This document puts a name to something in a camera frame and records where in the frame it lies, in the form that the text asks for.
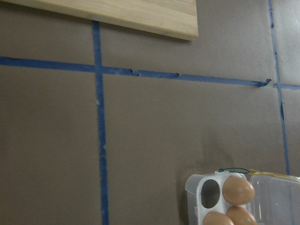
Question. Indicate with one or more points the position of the brown egg from bowl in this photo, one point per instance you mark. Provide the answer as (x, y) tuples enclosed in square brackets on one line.
[(217, 218)]

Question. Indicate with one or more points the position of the clear plastic egg box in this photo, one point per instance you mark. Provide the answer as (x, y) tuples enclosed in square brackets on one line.
[(276, 200)]

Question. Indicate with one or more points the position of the brown egg in box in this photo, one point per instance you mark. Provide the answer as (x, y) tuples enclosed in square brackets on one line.
[(237, 191), (240, 216)]

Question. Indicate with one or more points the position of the wooden cutting board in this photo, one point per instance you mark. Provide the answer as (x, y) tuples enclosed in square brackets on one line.
[(171, 18)]

